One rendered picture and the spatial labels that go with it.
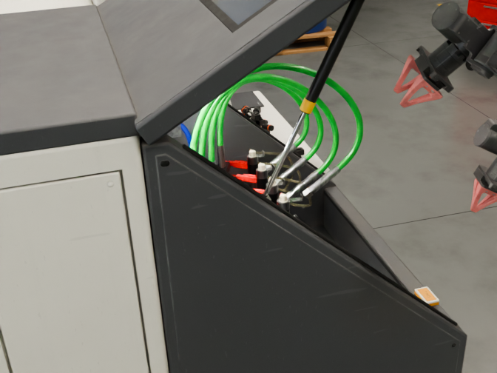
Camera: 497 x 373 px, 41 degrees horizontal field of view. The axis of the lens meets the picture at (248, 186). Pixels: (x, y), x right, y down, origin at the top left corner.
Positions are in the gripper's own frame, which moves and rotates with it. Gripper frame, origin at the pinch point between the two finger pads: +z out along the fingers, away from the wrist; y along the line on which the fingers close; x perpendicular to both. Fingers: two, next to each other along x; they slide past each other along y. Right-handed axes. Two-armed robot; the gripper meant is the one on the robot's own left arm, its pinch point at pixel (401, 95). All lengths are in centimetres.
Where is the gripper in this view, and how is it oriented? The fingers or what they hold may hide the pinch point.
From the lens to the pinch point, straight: 141.3
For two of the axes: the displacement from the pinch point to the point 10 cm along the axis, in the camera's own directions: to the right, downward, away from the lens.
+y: 0.9, 6.8, -7.3
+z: -6.7, 5.8, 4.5
